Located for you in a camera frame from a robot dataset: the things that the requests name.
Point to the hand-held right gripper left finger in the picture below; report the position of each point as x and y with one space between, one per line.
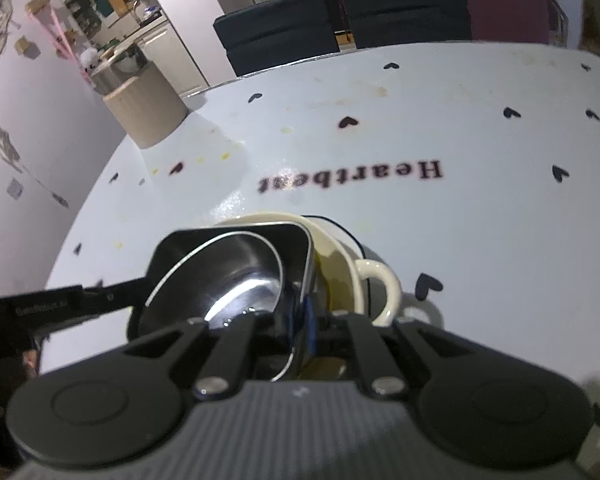
230 350

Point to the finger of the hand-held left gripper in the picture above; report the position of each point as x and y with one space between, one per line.
120 292

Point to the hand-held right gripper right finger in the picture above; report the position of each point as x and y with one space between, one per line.
310 327

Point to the small round steel bowl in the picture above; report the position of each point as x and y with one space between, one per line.
240 280

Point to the rectangular steel tray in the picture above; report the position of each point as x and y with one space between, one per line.
190 250

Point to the beige ribbed cylinder container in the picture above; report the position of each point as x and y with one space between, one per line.
145 105

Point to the steel pot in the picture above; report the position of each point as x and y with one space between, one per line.
112 75

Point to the white kitchen cabinet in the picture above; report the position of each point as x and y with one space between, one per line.
175 60

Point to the pink shelf rack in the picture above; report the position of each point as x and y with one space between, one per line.
60 40

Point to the kitchen shelf with items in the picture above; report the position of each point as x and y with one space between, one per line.
110 0

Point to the small wooden box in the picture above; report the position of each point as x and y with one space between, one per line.
343 36

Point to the dark blue chair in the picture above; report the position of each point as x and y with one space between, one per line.
275 30
405 10

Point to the wall paper decorations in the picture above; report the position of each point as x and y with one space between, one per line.
0 35

